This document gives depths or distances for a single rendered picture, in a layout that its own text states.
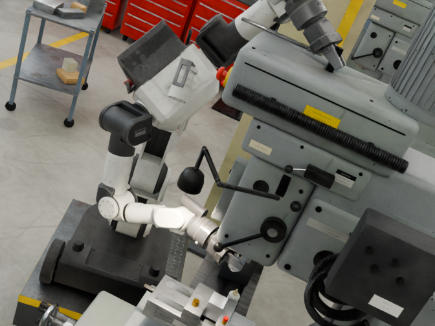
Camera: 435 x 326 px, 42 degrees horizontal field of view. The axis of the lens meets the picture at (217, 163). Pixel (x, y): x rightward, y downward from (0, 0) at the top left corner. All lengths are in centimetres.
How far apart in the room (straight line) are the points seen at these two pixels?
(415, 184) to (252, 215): 43
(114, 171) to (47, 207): 190
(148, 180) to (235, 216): 83
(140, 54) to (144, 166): 61
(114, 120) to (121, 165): 15
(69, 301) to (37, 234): 99
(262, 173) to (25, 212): 239
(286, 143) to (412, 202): 34
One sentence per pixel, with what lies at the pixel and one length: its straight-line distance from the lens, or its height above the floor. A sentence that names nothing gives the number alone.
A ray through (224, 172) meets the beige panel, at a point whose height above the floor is 56.
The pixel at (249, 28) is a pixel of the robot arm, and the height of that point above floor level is 182.
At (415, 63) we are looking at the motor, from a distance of 142.
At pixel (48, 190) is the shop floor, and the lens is 390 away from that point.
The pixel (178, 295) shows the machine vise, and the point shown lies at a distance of 193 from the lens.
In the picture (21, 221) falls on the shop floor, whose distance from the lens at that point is 360.
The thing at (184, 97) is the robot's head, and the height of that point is 160.
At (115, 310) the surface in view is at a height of 72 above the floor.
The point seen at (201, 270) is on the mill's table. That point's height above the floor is 92.
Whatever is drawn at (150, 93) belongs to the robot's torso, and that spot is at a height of 153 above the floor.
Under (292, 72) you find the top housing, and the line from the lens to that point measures 137.
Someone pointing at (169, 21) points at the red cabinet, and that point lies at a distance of 652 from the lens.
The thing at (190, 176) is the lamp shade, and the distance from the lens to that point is 153.
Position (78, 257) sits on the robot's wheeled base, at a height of 60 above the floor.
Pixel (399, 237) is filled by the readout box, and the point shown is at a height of 172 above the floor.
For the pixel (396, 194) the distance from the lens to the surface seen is 147.
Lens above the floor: 226
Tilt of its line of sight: 28 degrees down
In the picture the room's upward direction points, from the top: 23 degrees clockwise
